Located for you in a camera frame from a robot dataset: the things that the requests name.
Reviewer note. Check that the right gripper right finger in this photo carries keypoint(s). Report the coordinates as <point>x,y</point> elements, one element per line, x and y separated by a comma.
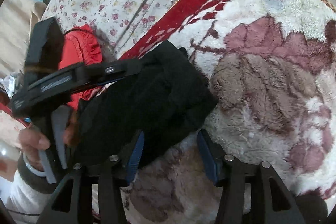
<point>212,155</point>

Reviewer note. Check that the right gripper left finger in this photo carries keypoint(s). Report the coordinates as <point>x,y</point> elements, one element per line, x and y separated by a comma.
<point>133,156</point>

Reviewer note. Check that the black pants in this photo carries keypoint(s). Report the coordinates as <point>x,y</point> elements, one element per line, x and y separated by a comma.
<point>166,101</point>

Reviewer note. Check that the white sleeve forearm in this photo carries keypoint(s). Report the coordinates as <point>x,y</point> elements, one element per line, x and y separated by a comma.
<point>30,193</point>

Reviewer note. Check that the person left hand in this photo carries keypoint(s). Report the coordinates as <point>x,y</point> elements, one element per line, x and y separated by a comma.
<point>33,140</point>

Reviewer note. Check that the red heart ruffled pillow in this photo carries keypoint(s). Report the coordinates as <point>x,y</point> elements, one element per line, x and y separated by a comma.
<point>80,45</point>

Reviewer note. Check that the beige curtain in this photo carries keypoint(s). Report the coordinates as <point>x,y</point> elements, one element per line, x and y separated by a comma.
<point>21,27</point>

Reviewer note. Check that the red white floral fleece blanket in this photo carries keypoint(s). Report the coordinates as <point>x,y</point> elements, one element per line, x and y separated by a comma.
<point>271,66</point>

